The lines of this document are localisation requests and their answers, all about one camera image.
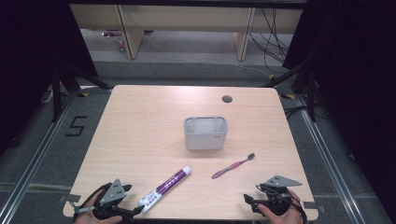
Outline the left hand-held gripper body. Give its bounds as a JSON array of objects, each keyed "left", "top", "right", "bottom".
[{"left": 92, "top": 178, "right": 138, "bottom": 222}]

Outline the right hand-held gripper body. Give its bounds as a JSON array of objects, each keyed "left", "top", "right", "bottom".
[{"left": 256, "top": 175, "right": 304, "bottom": 217}]

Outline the pink toothbrush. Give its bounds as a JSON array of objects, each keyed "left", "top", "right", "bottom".
[{"left": 211, "top": 152, "right": 256, "bottom": 180}]

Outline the purple and white toothpaste tube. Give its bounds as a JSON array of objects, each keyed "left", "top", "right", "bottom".
[{"left": 137, "top": 165, "right": 192, "bottom": 215}]

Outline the grey plastic toothbrush holder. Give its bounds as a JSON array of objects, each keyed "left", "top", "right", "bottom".
[{"left": 183, "top": 116, "right": 229, "bottom": 151}]

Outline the person's right hand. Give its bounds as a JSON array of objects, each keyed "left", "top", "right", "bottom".
[{"left": 257, "top": 189, "right": 304, "bottom": 224}]

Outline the person's left hand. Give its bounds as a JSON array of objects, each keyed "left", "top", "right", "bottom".
[{"left": 74, "top": 189, "right": 123, "bottom": 224}]

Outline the black metal stand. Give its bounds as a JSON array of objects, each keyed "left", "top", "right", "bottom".
[
  {"left": 50, "top": 61, "right": 114, "bottom": 123},
  {"left": 262, "top": 61, "right": 318, "bottom": 123}
]

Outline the dark curtain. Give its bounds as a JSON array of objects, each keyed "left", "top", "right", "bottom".
[
  {"left": 282, "top": 0, "right": 396, "bottom": 216},
  {"left": 0, "top": 0, "right": 99, "bottom": 156}
]

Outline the small red and white item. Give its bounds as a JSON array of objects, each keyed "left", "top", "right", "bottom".
[{"left": 102, "top": 29, "right": 126, "bottom": 52}]

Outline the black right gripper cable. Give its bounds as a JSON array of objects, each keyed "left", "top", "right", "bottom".
[{"left": 288, "top": 195, "right": 308, "bottom": 224}]

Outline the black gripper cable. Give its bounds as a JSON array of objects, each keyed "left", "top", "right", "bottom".
[
  {"left": 288, "top": 195, "right": 308, "bottom": 224},
  {"left": 73, "top": 182, "right": 112, "bottom": 220}
]

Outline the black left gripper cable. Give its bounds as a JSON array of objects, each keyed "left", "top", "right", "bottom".
[{"left": 73, "top": 182, "right": 112, "bottom": 220}]

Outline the metal floor rail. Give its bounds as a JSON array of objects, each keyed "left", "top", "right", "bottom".
[
  {"left": 294, "top": 92, "right": 366, "bottom": 224},
  {"left": 0, "top": 89, "right": 79, "bottom": 224}
]

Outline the bundle of black cables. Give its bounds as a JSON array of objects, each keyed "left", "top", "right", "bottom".
[{"left": 247, "top": 7, "right": 291, "bottom": 75}]

